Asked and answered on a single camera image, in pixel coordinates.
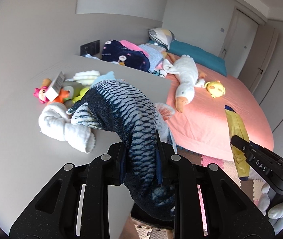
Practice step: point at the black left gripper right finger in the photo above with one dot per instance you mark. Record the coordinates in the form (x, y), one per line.
(207, 202)

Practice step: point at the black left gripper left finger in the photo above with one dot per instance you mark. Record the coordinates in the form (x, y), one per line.
(74, 202)

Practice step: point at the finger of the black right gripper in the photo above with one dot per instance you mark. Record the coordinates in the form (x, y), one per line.
(244, 146)

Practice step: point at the yellow snack wrapper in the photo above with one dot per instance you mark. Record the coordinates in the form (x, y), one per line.
(236, 127)

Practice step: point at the blue fish plush toy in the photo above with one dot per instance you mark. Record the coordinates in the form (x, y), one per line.
(114, 105)

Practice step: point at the orange plastic toy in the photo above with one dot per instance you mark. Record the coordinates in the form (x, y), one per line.
(62, 97)

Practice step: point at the yellow green plastic toy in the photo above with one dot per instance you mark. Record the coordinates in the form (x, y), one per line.
(81, 94)

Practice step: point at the grey foam piece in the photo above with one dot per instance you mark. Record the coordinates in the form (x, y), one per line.
(73, 88)

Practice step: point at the pastel foam floor mat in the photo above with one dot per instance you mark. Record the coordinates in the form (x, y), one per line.
(251, 187)

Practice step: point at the white glove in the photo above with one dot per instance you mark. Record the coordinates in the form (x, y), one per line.
(275, 214)

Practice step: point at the yellow chick plush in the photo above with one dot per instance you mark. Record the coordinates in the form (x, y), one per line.
(215, 89)

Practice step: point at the teal pillow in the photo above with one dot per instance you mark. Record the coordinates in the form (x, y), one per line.
(199, 55)

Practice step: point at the white goose plush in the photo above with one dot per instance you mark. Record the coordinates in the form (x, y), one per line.
(187, 74)

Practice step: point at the pink doll toy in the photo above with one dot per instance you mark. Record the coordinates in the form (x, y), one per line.
(40, 93)

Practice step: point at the white door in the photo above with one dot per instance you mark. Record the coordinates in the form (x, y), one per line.
(240, 36)

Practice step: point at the white sponge foam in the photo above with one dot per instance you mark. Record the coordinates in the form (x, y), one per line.
(86, 78)

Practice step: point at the light blue quilted cloth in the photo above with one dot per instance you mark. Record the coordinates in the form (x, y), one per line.
(154, 54)

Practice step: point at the patterned grey pillow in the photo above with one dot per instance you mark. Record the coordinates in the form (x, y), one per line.
(161, 36)

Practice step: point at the white baby cloth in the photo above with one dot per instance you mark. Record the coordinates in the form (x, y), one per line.
(92, 57)

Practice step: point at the pink folded cloth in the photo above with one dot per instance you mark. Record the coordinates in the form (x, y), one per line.
(133, 47)

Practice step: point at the navy rabbit blanket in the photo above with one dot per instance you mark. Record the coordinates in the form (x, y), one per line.
(114, 51)

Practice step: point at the black wall switch panel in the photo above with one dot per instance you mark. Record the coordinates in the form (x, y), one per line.
(92, 48)

